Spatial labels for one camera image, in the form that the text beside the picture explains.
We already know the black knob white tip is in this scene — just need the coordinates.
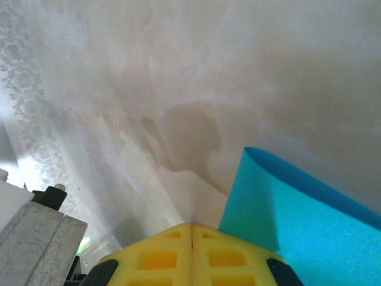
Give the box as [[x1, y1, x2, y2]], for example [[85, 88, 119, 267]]
[[31, 184, 68, 212]]

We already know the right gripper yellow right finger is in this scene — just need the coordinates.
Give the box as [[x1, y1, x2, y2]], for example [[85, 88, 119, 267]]
[[191, 223, 305, 286]]

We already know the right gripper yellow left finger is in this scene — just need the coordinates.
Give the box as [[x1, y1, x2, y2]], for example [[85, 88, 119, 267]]
[[85, 223, 192, 286]]

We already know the blue paper sheet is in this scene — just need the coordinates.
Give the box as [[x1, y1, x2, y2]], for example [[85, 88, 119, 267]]
[[218, 146, 381, 286]]

